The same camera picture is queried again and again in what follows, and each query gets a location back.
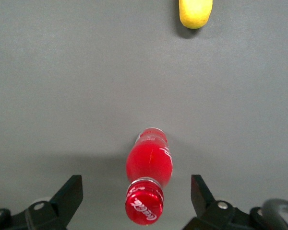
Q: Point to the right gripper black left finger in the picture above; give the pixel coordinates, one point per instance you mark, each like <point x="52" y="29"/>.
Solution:
<point x="62" y="206"/>

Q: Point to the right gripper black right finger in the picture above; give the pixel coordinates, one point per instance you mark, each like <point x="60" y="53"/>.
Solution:
<point x="211" y="210"/>

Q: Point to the red coke bottle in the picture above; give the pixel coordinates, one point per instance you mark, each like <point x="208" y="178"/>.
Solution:
<point x="148" y="163"/>

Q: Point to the yellow lemon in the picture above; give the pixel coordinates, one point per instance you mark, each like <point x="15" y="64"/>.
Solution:
<point x="195" y="12"/>

